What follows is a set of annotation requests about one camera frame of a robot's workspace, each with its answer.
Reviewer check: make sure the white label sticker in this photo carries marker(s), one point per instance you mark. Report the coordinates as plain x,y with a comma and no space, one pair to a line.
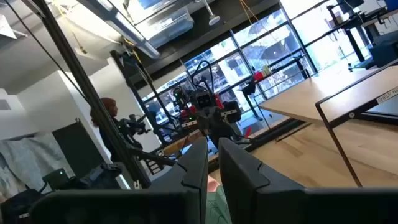
387,95

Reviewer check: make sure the black standing desk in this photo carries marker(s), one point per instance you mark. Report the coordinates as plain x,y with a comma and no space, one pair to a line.
354,21

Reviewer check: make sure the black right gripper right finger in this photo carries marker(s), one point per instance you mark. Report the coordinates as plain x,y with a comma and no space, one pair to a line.
280,205

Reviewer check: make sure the person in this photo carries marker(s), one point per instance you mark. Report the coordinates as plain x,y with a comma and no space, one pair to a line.
107,109

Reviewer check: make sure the pink rubber slide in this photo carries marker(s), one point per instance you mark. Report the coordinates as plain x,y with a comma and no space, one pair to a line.
213,183

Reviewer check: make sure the black upright panel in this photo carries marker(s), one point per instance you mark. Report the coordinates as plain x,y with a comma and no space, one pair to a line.
77,149

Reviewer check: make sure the grey cloth cover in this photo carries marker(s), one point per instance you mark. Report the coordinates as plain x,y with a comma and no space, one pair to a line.
28,161

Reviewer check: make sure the white pendant lamp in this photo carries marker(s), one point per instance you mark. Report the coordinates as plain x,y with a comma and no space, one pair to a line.
214,19

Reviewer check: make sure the long ceiling light fixture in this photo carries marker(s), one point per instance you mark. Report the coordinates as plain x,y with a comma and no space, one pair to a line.
133,31

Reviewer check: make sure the black desk with red items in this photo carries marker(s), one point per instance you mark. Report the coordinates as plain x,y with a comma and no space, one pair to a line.
258,76

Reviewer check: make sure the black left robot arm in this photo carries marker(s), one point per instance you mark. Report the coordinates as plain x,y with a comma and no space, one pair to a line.
211,121

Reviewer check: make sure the black camera on stand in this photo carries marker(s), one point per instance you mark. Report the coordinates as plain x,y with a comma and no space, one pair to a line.
133,126

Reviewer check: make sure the wooden shelf with black frame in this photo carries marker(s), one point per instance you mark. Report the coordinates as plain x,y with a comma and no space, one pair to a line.
326,93

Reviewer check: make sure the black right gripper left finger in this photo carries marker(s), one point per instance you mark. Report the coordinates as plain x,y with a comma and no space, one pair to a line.
124,208

